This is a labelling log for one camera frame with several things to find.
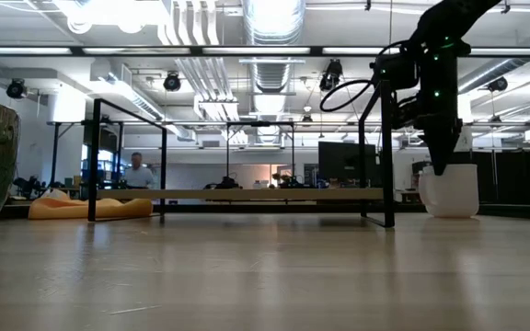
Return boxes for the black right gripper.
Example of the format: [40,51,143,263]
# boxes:
[391,43,472,177]

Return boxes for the white mug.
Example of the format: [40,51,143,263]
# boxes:
[418,164,480,219]

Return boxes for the dark background cabinets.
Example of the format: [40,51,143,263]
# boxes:
[471,137,530,206]

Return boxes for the black ceiling spotlight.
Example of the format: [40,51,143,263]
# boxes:
[318,58,343,92]
[486,75,509,93]
[6,77,28,100]
[162,71,182,93]

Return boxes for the black computer monitor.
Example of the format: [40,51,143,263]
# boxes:
[317,141,378,185]

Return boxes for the long ceiling light strip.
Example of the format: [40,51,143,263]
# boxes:
[0,44,530,58]

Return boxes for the white ceiling pipes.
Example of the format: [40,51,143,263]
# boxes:
[156,0,244,123]

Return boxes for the person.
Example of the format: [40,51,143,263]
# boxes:
[121,152,156,190]

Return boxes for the crumpled orange cloth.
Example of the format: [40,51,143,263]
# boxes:
[28,188,154,221]

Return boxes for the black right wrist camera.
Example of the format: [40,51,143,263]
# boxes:
[369,51,421,92]

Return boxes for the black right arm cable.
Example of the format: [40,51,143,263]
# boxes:
[319,40,411,113]

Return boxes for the black background station frame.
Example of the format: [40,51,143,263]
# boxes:
[225,120,296,189]

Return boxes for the silver round ceiling duct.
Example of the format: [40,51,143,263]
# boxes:
[241,0,306,143]

